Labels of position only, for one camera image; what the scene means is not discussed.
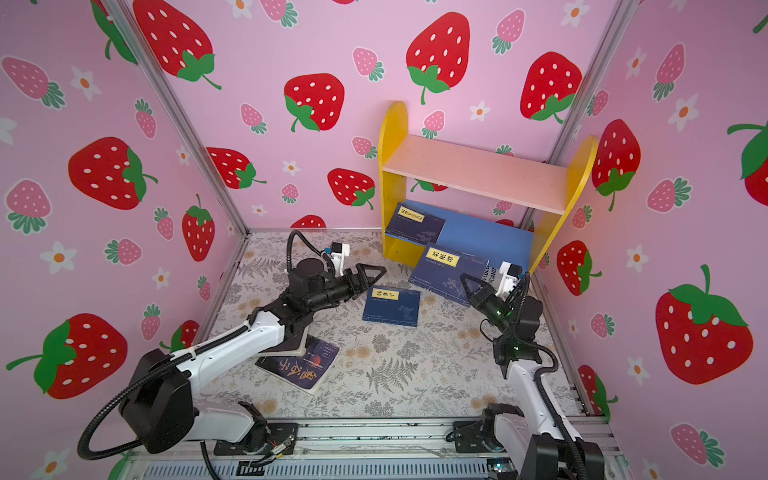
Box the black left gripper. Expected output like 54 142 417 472
305 265 383 316

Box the navy book yellow label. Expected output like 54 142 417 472
409 243 489 307
385 202 445 245

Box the white book black spanish text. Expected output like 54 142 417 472
482 261 511 291

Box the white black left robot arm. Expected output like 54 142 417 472
77 259 386 460

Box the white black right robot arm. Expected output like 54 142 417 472
446 273 605 479

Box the yellow pink blue bookshelf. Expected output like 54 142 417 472
377 101 598 272

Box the black book white chinese title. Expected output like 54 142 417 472
282 330 308 356

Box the dark book orange calligraphy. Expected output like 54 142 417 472
256 335 340 394

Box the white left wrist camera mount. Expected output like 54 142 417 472
326 242 350 273

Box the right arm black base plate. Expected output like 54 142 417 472
445 420 506 454

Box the aluminium front rail frame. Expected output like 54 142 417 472
113 416 631 480

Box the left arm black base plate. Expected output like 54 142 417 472
213 422 299 456

